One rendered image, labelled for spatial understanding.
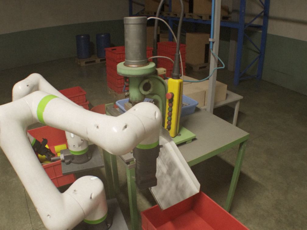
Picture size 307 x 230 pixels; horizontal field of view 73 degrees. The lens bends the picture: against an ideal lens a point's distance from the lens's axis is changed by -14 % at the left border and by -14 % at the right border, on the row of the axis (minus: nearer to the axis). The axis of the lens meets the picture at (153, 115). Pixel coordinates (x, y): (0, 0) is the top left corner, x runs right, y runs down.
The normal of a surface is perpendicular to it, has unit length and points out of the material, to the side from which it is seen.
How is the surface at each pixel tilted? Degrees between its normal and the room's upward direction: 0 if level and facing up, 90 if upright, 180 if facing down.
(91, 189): 20
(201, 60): 90
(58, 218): 50
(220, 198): 0
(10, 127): 62
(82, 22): 90
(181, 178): 30
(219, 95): 90
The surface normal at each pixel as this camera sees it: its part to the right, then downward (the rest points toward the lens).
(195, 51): 0.53, 0.37
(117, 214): 0.00, -0.90
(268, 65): -0.84, 0.23
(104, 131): -0.54, -0.29
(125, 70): -0.47, 0.38
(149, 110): 0.39, -0.59
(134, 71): 0.00, 0.44
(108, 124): -0.39, -0.61
